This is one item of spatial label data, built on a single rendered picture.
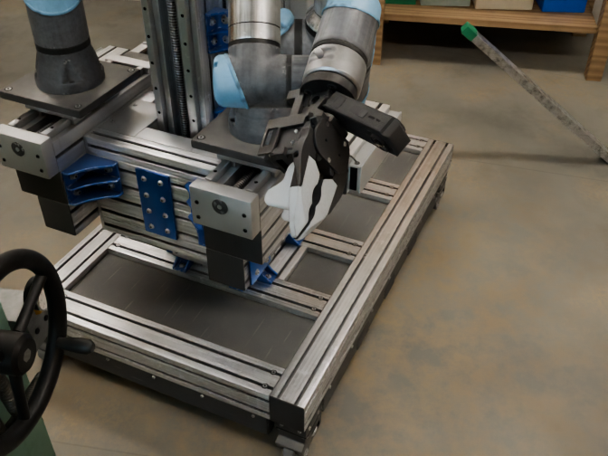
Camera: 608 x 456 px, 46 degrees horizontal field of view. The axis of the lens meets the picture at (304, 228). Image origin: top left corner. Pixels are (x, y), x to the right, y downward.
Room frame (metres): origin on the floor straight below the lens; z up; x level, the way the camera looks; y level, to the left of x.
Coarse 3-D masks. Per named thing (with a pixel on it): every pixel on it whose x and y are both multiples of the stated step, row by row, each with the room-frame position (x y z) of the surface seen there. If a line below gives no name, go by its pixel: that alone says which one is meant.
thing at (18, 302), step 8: (0, 288) 1.01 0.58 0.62; (0, 296) 0.99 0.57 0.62; (8, 296) 0.99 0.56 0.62; (16, 296) 0.99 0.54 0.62; (8, 304) 0.96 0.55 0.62; (16, 304) 0.96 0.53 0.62; (8, 312) 0.94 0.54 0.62; (16, 312) 0.94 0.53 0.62; (8, 320) 0.92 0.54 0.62; (32, 320) 0.93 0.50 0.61; (40, 320) 0.95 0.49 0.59; (32, 328) 0.92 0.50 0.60; (40, 328) 0.94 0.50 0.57; (40, 336) 0.94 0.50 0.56; (40, 344) 0.93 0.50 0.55
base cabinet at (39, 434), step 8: (0, 304) 0.92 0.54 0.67; (0, 312) 0.91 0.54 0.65; (0, 320) 0.90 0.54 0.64; (0, 328) 0.90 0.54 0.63; (8, 328) 0.91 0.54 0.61; (8, 376) 0.87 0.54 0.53; (24, 376) 0.91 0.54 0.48; (24, 384) 0.90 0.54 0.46; (0, 400) 0.83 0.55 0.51; (0, 408) 0.82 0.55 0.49; (0, 416) 0.82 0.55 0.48; (8, 416) 0.83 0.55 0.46; (40, 424) 0.91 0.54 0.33; (32, 432) 0.87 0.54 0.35; (40, 432) 0.90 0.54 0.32; (24, 440) 0.85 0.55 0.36; (32, 440) 0.87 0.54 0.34; (40, 440) 0.89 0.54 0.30; (48, 440) 0.91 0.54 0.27; (16, 448) 0.82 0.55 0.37; (24, 448) 0.84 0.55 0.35; (32, 448) 0.86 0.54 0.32; (40, 448) 0.88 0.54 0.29; (48, 448) 0.90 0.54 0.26
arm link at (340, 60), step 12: (324, 48) 0.83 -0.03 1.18; (336, 48) 0.83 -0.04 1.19; (348, 48) 0.83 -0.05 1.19; (312, 60) 0.83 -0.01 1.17; (324, 60) 0.81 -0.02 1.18; (336, 60) 0.81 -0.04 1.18; (348, 60) 0.81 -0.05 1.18; (360, 60) 0.83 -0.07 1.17; (312, 72) 0.81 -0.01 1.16; (336, 72) 0.80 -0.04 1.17; (348, 72) 0.80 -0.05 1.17; (360, 72) 0.81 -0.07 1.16; (360, 84) 0.81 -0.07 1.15
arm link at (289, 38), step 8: (280, 8) 1.32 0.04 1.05; (280, 16) 1.27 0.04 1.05; (288, 16) 1.27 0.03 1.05; (280, 24) 1.25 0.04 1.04; (288, 24) 1.25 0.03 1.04; (296, 24) 1.27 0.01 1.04; (280, 32) 1.23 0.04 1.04; (288, 32) 1.25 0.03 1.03; (296, 32) 1.25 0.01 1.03; (280, 40) 1.23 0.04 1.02; (288, 40) 1.24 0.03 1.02; (296, 40) 1.24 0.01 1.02; (280, 48) 1.23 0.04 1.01; (288, 48) 1.23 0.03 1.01; (296, 48) 1.23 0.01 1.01
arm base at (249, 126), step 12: (240, 108) 1.24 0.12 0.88; (252, 108) 1.22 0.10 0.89; (264, 108) 1.22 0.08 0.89; (276, 108) 1.22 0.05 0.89; (288, 108) 1.24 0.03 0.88; (228, 120) 1.26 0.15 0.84; (240, 120) 1.23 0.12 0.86; (252, 120) 1.22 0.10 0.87; (264, 120) 1.21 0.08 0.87; (240, 132) 1.22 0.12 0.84; (252, 132) 1.21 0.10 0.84
